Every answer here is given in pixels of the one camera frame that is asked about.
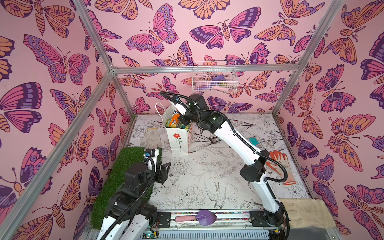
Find orange Fox's fruits candy bag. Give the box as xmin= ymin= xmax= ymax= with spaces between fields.
xmin=170 ymin=111 xmax=180 ymax=128

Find dark brown snack bar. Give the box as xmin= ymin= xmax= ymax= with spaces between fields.
xmin=211 ymin=136 xmax=222 ymax=144

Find teal mint candy bag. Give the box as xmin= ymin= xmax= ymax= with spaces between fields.
xmin=248 ymin=137 xmax=260 ymax=146

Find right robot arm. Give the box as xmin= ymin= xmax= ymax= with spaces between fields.
xmin=160 ymin=92 xmax=291 ymax=239

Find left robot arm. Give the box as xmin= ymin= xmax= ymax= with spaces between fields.
xmin=97 ymin=157 xmax=172 ymax=240

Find white paper gift bag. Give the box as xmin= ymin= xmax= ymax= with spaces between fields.
xmin=155 ymin=103 xmax=193 ymax=155

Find purple trowel in basket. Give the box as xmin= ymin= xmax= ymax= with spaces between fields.
xmin=195 ymin=75 xmax=230 ymax=93

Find grey knit glove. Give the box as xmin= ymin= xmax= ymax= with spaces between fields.
xmin=140 ymin=128 xmax=162 ymax=149

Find green artificial grass mat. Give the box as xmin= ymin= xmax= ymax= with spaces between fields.
xmin=91 ymin=147 xmax=152 ymax=230

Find purple garden trowel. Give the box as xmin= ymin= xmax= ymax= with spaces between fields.
xmin=175 ymin=210 xmax=218 ymax=226

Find orange and white garden glove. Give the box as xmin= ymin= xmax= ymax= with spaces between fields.
xmin=267 ymin=151 xmax=297 ymax=186

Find beige work glove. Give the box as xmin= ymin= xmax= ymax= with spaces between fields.
xmin=280 ymin=198 xmax=336 ymax=229

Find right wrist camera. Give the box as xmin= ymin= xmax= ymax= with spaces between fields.
xmin=173 ymin=102 xmax=189 ymax=116

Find white wire basket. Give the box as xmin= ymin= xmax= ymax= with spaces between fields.
xmin=191 ymin=60 xmax=239 ymax=95

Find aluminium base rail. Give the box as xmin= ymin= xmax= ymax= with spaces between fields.
xmin=83 ymin=208 xmax=301 ymax=240

